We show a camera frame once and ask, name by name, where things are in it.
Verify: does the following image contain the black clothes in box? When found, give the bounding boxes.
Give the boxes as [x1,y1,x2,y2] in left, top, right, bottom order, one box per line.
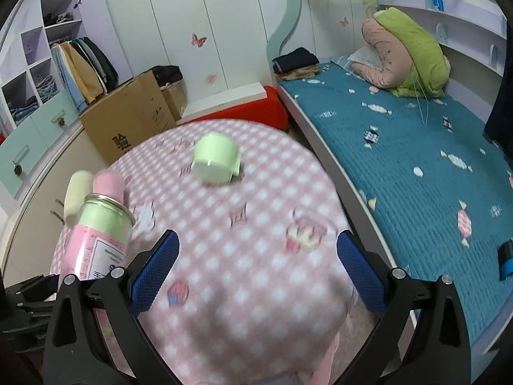
[151,65,183,87]

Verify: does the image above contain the white wardrobe with butterflies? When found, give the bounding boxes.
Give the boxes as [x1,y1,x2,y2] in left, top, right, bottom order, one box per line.
[106,0,286,102]

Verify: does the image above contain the black folded clothes on bed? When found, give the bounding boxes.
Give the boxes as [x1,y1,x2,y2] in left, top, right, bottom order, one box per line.
[272,47,319,75]

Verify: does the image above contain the small cardboard box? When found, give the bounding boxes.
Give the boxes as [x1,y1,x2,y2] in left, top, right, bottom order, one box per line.
[161,81,188,121]

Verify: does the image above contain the red stool with white top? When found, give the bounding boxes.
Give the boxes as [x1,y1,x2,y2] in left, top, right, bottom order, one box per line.
[177,82,289,131]

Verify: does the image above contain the light green mug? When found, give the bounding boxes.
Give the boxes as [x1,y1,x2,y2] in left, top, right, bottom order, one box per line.
[191,132,241,185]

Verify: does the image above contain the white low cabinet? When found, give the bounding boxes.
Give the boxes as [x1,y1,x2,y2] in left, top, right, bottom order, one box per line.
[1,128,106,286]

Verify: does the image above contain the large cardboard box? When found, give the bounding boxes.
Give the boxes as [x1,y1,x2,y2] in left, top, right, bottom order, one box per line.
[80,71,176,164]

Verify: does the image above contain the purple open shelf unit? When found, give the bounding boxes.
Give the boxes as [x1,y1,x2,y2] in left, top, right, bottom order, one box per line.
[1,0,91,200]

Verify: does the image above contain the white pillow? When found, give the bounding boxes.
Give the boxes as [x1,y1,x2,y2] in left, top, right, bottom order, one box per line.
[348,45,383,71]

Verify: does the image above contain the pink checkered tablecloth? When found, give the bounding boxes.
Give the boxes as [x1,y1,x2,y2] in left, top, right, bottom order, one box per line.
[113,120,357,384]

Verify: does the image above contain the green and pink folded quilt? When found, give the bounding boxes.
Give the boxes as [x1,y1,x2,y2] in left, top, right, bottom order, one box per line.
[353,7,450,98]

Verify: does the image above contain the teal patterned bed cover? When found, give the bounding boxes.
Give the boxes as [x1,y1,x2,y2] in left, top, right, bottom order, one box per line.
[282,63,512,352]

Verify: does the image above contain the hanging clothes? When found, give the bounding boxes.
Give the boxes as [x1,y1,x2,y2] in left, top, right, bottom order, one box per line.
[50,37,119,114]

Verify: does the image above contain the pink felt-wrapped cup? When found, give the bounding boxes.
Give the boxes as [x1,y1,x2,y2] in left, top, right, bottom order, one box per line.
[92,169,125,206]

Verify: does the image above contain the cream felt-wrapped cup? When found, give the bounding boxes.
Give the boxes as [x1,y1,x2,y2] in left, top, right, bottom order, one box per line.
[63,170,94,226]

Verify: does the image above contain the black and blue device on bed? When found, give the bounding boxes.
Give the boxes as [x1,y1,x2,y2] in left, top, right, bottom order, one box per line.
[497,238,513,281]

